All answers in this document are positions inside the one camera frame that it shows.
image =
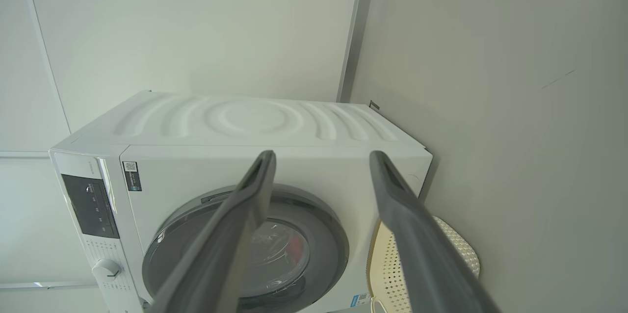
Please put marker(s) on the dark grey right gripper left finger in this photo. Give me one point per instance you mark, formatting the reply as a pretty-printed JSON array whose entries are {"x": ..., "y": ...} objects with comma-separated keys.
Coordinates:
[{"x": 216, "y": 264}]

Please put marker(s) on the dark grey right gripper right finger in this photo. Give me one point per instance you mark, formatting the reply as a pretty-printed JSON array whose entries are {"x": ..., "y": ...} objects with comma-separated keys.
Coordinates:
[{"x": 431, "y": 273}]

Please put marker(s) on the round washing machine door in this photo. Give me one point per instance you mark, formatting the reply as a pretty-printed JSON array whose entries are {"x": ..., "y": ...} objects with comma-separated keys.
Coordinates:
[{"x": 321, "y": 237}]

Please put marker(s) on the cream perforated laundry basket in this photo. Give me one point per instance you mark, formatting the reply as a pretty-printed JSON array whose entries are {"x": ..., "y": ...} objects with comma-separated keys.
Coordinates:
[{"x": 387, "y": 278}]

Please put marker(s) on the white front-loading washing machine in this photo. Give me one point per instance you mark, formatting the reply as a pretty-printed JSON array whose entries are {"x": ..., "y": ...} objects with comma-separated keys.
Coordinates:
[{"x": 314, "y": 166}]

